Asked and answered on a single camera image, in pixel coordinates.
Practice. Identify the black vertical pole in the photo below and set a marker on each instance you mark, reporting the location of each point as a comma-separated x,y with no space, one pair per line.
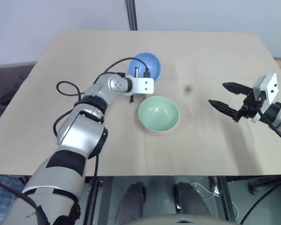
132,14

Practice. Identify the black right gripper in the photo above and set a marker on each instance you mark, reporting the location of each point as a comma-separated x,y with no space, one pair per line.
248,107

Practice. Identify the blue bowl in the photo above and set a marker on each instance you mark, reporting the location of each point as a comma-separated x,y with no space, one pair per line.
152,63

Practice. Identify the pink bowl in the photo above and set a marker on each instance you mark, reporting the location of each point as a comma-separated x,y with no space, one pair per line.
154,133

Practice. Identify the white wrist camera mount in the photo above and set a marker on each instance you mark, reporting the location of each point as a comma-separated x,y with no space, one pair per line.
271,87
142,85

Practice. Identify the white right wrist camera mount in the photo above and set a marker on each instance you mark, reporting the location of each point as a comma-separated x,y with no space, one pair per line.
271,87

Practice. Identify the black table frame leg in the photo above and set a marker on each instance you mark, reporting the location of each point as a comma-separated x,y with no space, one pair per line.
224,199
93,199

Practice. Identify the dark rounded shape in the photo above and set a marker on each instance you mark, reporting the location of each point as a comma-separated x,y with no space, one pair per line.
132,201
192,201

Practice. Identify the black caster wheel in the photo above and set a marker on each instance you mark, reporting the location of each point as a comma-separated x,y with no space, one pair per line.
255,187

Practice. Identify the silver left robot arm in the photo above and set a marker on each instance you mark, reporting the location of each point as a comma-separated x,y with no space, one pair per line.
79,131

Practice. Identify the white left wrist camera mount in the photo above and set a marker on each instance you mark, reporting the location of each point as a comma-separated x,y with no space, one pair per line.
142,85

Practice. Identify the blue checked cloth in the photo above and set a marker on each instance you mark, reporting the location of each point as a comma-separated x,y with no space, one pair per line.
1,187

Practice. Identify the green bowl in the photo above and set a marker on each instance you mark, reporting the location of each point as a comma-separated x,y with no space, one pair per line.
158,112

